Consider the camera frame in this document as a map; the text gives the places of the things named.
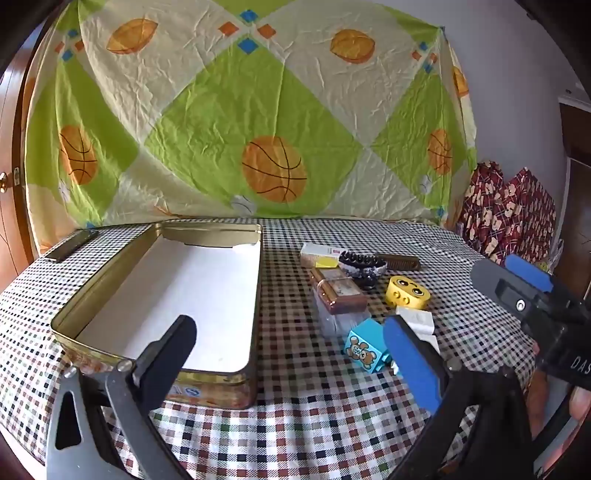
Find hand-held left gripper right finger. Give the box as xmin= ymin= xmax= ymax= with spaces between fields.
xmin=382 ymin=315 xmax=539 ymax=480

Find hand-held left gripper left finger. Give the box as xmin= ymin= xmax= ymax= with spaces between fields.
xmin=46 ymin=315 xmax=198 ymax=480

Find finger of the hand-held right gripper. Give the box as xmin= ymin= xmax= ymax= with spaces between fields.
xmin=471 ymin=258 xmax=574 ymax=325
xmin=505 ymin=255 xmax=591 ymax=311

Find small white box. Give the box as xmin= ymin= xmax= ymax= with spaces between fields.
xmin=394 ymin=305 xmax=441 ymax=358

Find blue bear toy block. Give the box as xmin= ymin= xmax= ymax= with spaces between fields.
xmin=344 ymin=318 xmax=393 ymax=374

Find gold tin box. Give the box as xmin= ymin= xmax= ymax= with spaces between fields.
xmin=50 ymin=222 xmax=265 ymax=411

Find yellow face toy block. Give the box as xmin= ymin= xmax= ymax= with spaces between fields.
xmin=386 ymin=275 xmax=432 ymax=310

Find clear plastic box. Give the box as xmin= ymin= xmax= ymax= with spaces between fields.
xmin=318 ymin=286 xmax=372 ymax=337

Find rose gold box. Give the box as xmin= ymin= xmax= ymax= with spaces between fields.
xmin=308 ymin=267 xmax=369 ymax=316

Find brown comb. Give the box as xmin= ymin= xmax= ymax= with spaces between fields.
xmin=376 ymin=255 xmax=422 ymax=271

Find white box with red label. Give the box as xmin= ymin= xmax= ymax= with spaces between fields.
xmin=300 ymin=242 xmax=343 ymax=268

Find person's right hand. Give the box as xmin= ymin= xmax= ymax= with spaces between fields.
xmin=570 ymin=387 xmax=591 ymax=422

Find red bear print cloth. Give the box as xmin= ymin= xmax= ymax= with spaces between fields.
xmin=455 ymin=159 xmax=557 ymax=273

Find checkered tablecloth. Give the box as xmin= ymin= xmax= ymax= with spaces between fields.
xmin=0 ymin=217 xmax=550 ymax=480

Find wooden cabinet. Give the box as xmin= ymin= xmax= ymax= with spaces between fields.
xmin=558 ymin=88 xmax=591 ymax=259

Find green basketball print bedsheet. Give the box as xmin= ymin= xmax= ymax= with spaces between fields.
xmin=25 ymin=0 xmax=478 ymax=252

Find wooden door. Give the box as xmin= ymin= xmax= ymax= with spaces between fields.
xmin=0 ymin=46 xmax=47 ymax=287

